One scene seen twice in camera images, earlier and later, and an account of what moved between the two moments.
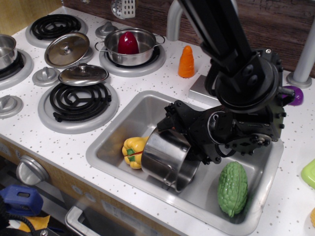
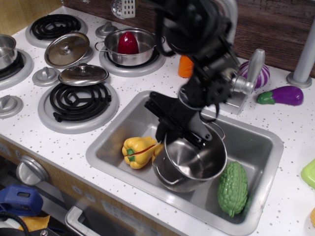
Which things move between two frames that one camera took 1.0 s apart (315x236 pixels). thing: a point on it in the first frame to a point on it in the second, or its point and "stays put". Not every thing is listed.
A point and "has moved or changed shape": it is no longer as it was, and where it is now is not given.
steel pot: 165,156 has moved or changed shape
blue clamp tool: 22,200 stays put
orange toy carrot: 186,67 stays put
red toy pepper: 127,44 stays put
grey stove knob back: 103,31 stays put
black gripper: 194,124 to 180,120
